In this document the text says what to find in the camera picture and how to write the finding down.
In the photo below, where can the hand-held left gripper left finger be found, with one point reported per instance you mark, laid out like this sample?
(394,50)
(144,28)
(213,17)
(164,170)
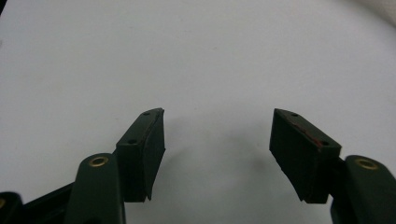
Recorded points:
(138,155)

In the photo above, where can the white foam board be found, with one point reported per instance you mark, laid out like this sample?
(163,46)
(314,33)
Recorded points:
(193,62)

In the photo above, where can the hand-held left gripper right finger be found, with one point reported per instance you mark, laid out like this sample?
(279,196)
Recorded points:
(303,155)

